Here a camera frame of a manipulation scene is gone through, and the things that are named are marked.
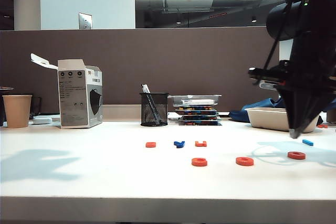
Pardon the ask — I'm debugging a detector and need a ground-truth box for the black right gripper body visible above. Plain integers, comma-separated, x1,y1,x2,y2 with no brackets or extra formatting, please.
248,37,336,97

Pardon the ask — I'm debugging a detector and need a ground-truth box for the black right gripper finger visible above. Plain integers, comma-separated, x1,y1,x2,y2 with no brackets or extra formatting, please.
295,94,329,139
277,91,303,138

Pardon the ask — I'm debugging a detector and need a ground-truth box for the orange letter O magnet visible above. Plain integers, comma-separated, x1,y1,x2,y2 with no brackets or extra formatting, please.
235,156,255,166
287,151,307,160

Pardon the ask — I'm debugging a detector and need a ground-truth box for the orange letter G magnet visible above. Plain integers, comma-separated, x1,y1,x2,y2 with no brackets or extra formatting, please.
191,157,208,167

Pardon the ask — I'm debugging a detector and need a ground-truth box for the letter magnet set case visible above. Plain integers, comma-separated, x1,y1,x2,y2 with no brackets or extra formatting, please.
175,110,219,116
175,105,218,112
178,120,223,126
180,115,219,121

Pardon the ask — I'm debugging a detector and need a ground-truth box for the beige pulp tray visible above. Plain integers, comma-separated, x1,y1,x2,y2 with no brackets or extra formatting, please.
245,107,322,133

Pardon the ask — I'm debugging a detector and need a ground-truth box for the navy blue slipper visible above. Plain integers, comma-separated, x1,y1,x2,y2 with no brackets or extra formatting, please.
228,97,286,124

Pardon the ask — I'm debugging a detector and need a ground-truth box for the white flat box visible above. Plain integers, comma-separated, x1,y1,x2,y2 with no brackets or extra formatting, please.
181,99,215,106

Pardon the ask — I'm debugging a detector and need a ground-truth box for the clear plastic case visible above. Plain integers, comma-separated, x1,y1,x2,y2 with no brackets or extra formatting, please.
167,94,222,108

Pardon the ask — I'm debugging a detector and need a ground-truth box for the black mesh pen holder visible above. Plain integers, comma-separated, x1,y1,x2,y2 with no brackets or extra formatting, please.
139,92,169,127

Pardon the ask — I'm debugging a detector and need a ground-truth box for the brown desk divider panel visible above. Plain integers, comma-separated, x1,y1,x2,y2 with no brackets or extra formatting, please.
0,26,280,114

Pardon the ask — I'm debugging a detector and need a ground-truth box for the white grey face mask box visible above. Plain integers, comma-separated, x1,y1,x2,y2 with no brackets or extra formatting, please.
30,53,103,130

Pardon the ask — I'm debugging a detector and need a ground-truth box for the small white device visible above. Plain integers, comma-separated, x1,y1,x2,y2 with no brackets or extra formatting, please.
33,117,53,125

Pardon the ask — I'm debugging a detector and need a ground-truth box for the brown paper cup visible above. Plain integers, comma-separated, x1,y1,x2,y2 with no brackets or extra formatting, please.
2,94,33,129

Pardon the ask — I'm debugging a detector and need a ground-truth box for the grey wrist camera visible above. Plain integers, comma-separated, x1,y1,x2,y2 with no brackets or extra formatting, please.
259,80,278,91

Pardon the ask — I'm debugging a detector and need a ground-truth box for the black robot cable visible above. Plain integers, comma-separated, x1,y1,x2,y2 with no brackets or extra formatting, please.
261,0,297,71

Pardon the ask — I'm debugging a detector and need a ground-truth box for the silver wall switch plate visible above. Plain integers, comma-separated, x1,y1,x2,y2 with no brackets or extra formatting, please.
78,13,93,29

